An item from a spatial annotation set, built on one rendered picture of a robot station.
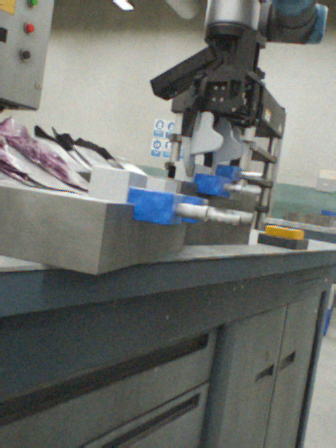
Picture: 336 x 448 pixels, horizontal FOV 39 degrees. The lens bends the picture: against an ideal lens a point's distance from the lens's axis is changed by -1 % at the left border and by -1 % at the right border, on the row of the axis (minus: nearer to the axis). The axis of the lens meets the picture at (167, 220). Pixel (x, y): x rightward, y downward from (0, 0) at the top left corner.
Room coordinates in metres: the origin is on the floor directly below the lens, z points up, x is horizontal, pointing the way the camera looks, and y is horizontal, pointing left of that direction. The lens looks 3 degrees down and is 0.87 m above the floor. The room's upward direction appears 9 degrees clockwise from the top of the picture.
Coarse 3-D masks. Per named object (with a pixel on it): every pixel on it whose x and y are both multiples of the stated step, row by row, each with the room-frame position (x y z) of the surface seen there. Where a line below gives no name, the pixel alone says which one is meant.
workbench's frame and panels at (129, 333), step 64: (256, 256) 0.72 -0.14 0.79; (320, 256) 1.03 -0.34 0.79; (0, 320) 0.39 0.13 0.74; (64, 320) 0.46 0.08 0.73; (128, 320) 0.55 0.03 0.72; (192, 320) 0.68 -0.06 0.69; (256, 320) 0.92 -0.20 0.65; (320, 320) 1.32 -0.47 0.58; (0, 384) 0.40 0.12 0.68; (64, 384) 0.50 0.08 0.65; (128, 384) 0.58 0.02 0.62; (192, 384) 0.73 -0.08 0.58; (256, 384) 1.00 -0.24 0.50
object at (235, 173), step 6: (222, 162) 1.02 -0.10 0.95; (216, 168) 1.00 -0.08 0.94; (222, 168) 0.99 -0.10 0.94; (228, 168) 0.98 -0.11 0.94; (234, 168) 0.98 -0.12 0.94; (240, 168) 1.00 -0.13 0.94; (216, 174) 1.00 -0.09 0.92; (222, 174) 0.99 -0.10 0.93; (228, 174) 0.98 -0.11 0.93; (234, 174) 0.98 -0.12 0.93; (240, 174) 0.98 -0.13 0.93; (246, 174) 0.98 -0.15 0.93; (252, 174) 0.97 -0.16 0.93; (258, 174) 0.96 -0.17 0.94; (234, 180) 1.00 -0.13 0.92; (240, 180) 1.01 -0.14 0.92
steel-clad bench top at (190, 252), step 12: (252, 240) 0.98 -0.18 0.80; (312, 240) 1.37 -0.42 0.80; (180, 252) 0.58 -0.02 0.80; (192, 252) 0.60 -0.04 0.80; (204, 252) 0.62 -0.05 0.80; (216, 252) 0.64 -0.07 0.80; (228, 252) 0.67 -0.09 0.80; (240, 252) 0.69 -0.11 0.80; (252, 252) 0.72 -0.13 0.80; (264, 252) 0.75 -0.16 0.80; (276, 252) 0.79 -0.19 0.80; (288, 252) 0.84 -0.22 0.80; (300, 252) 0.90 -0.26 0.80; (0, 264) 0.33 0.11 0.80; (12, 264) 0.34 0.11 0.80; (24, 264) 0.35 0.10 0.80; (36, 264) 0.36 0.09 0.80
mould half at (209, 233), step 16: (48, 144) 0.81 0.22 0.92; (64, 160) 0.79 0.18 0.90; (96, 160) 0.89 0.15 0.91; (176, 192) 0.65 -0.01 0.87; (192, 192) 0.67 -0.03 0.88; (224, 208) 0.76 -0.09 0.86; (240, 208) 0.81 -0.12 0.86; (192, 224) 0.68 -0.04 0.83; (208, 224) 0.72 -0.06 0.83; (224, 224) 0.77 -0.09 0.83; (240, 224) 0.82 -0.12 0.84; (192, 240) 0.69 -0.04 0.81; (208, 240) 0.73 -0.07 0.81; (224, 240) 0.78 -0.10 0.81; (240, 240) 0.83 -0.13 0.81
